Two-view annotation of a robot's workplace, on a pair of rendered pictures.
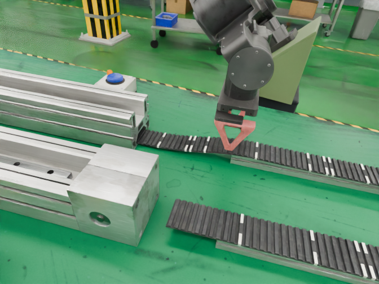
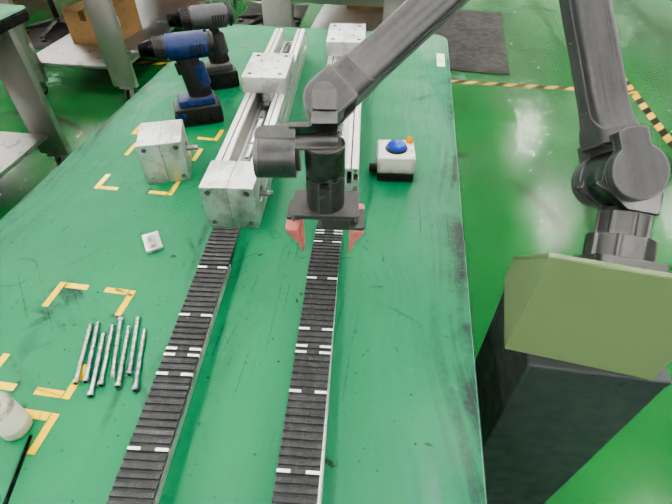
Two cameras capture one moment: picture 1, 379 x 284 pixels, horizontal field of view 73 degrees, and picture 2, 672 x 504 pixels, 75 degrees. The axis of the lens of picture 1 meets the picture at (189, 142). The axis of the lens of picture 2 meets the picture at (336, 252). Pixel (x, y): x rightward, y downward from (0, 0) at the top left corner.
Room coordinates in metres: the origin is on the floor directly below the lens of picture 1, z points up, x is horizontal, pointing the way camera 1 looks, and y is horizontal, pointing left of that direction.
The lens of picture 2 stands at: (0.35, -0.62, 1.35)
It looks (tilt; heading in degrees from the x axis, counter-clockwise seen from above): 44 degrees down; 82
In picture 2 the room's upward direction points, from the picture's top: straight up
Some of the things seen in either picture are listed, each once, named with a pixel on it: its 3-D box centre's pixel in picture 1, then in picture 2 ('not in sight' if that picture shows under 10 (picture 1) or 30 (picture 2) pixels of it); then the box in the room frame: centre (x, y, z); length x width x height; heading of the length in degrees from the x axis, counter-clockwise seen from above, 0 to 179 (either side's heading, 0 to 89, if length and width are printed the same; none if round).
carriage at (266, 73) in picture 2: not in sight; (269, 77); (0.33, 0.53, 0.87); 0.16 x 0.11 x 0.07; 79
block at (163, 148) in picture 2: not in sight; (171, 150); (0.10, 0.28, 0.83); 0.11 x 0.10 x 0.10; 4
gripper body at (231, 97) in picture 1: (242, 83); (325, 192); (0.41, -0.08, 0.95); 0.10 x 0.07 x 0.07; 170
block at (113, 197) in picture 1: (123, 187); (241, 194); (0.26, 0.10, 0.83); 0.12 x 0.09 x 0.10; 169
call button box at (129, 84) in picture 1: (115, 92); (391, 159); (0.59, 0.20, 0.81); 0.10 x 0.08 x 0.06; 169
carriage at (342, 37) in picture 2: not in sight; (346, 44); (0.57, 0.74, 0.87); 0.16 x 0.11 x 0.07; 79
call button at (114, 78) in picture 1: (115, 79); (396, 147); (0.59, 0.20, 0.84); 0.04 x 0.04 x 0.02
